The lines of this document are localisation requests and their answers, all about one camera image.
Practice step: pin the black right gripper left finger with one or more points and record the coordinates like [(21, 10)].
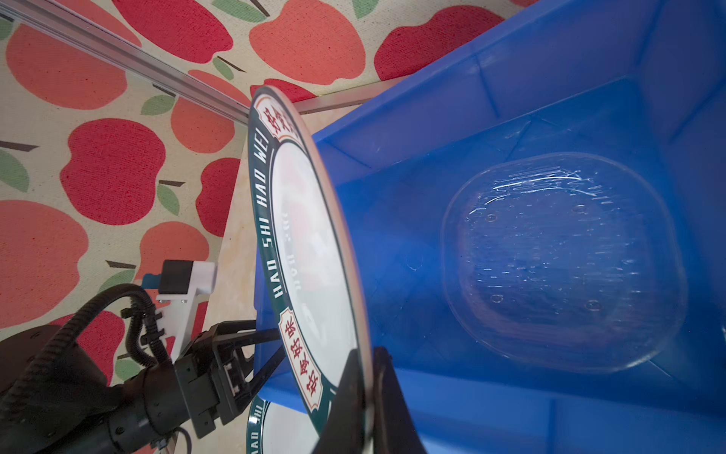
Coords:
[(343, 432)]

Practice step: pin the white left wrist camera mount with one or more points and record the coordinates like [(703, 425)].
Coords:
[(181, 282)]

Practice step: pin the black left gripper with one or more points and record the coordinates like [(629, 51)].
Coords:
[(215, 376)]

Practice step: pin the blue plastic bin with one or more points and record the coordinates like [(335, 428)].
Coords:
[(641, 83)]

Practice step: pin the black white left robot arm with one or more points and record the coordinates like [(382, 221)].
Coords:
[(53, 399)]

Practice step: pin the clear glass plate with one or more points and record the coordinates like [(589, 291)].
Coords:
[(567, 261)]

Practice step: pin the aluminium frame post left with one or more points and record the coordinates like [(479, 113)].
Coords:
[(74, 30)]

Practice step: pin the small green rimmed plate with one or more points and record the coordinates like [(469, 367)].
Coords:
[(273, 428)]

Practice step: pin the medium green rimmed plate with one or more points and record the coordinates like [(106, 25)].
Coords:
[(307, 255)]

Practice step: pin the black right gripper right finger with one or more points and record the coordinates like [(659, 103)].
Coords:
[(394, 430)]

